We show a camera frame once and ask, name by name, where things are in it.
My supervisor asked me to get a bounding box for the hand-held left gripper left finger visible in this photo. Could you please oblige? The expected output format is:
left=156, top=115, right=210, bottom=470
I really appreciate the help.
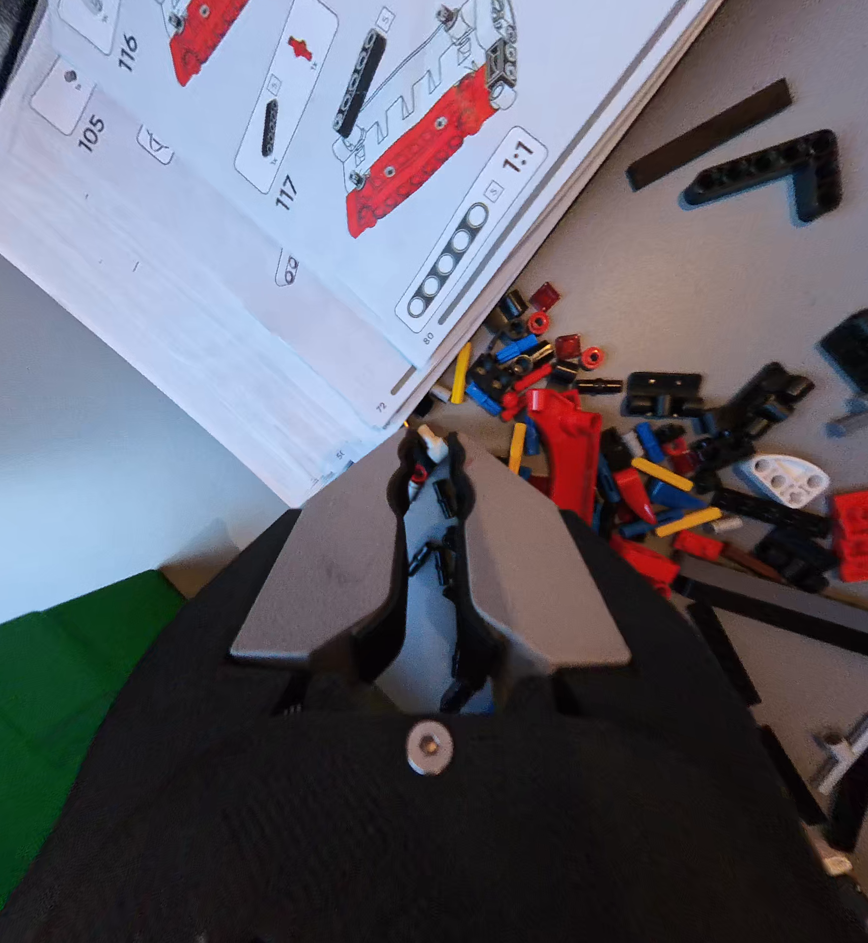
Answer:
left=229, top=429, right=416, bottom=685

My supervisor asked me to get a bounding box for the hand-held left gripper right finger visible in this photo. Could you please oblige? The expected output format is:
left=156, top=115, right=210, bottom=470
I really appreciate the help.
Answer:
left=448, top=432, right=634, bottom=695

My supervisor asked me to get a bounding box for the pile of small toy bricks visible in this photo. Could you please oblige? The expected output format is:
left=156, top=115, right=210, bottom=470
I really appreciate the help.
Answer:
left=404, top=280, right=833, bottom=598

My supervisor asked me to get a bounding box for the black dotted strip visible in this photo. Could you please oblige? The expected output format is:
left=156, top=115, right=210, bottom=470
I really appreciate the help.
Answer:
left=688, top=598, right=827, bottom=828

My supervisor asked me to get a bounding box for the grey desk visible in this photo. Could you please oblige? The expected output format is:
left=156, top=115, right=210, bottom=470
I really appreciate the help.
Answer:
left=0, top=0, right=868, bottom=896

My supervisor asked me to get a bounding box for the brown cardboard sheet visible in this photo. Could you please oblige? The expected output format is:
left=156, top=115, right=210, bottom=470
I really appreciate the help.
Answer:
left=157, top=516, right=247, bottom=601

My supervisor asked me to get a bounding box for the red curved arch piece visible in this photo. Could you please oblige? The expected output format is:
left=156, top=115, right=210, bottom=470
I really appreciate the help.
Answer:
left=526, top=388, right=604, bottom=527

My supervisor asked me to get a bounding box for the white curved brick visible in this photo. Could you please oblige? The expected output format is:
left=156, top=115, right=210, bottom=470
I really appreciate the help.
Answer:
left=736, top=453, right=831, bottom=509

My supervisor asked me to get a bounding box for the green plastic bin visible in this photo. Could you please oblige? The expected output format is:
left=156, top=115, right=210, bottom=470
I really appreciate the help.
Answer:
left=0, top=571, right=188, bottom=918

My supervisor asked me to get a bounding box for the red printed tile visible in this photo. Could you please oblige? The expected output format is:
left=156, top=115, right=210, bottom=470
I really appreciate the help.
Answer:
left=830, top=488, right=868, bottom=584

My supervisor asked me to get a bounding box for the light grey cross connector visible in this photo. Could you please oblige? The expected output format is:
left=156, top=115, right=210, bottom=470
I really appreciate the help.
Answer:
left=810, top=711, right=868, bottom=795

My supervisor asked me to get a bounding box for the instruction booklet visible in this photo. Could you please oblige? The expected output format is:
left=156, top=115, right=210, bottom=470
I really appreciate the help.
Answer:
left=0, top=0, right=726, bottom=509

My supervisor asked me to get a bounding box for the black pin connector block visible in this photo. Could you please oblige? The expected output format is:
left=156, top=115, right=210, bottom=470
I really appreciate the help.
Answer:
left=819, top=308, right=868, bottom=395

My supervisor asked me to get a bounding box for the long black flat tile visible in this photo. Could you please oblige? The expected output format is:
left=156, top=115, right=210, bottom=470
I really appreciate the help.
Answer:
left=625, top=79, right=794, bottom=193

